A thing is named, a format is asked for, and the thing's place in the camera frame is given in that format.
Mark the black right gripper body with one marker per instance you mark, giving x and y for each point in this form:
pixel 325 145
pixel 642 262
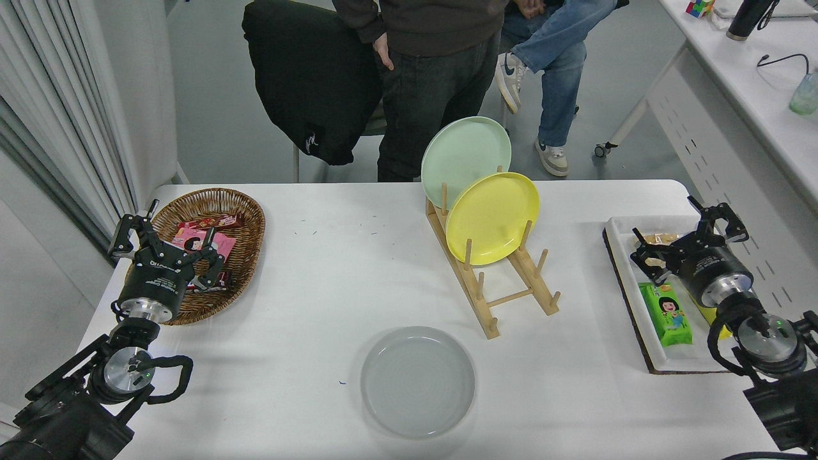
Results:
pixel 706 268

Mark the seated person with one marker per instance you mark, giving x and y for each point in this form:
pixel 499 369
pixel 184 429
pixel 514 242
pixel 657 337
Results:
pixel 562 64

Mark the black jacket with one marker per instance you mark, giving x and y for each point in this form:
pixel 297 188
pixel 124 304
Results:
pixel 313 83

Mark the seated person's hand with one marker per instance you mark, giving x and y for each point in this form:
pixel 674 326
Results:
pixel 530 7

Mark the standing person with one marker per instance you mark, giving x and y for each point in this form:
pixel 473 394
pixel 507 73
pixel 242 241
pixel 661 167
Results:
pixel 434 83

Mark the green snack packet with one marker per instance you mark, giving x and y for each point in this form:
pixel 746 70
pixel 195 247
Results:
pixel 666 316

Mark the red snack bar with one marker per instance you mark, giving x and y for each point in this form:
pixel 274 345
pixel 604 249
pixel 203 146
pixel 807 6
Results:
pixel 217 221

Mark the yellow snack packet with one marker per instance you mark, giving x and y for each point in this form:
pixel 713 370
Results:
pixel 705 314

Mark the grey plate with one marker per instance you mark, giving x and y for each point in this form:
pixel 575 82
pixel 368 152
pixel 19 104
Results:
pixel 415 383

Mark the pink snack box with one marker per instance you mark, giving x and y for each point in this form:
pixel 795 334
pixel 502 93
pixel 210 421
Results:
pixel 220 246

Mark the white pleated curtain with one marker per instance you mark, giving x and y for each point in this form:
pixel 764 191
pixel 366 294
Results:
pixel 51 96

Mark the green translucent cup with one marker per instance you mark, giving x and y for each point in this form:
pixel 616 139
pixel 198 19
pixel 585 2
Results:
pixel 805 96

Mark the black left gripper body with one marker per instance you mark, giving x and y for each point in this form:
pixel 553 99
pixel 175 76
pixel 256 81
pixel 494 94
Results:
pixel 156 281

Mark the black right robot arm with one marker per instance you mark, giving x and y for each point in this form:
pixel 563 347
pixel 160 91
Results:
pixel 779 396

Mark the black bottle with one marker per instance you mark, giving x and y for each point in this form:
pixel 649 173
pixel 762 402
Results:
pixel 744 19

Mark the standing person's hand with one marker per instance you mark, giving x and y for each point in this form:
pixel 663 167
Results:
pixel 382 52

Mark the yellow plate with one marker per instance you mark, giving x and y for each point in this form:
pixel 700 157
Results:
pixel 492 217

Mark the dark snack bar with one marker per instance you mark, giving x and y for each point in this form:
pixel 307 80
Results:
pixel 223 278

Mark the wooden plate rack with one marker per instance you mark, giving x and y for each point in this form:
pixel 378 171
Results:
pixel 491 327

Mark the colourful puzzle cube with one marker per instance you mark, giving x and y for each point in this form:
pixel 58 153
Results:
pixel 700 7

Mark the brown wicker basket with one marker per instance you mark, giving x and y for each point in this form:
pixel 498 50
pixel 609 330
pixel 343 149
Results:
pixel 246 255

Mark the pale green plate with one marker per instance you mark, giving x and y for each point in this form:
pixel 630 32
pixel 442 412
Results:
pixel 463 156

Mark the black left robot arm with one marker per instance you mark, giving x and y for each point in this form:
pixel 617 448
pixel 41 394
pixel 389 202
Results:
pixel 57 421

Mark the white rectangular tray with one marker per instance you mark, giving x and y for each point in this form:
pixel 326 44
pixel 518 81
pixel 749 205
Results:
pixel 629 300

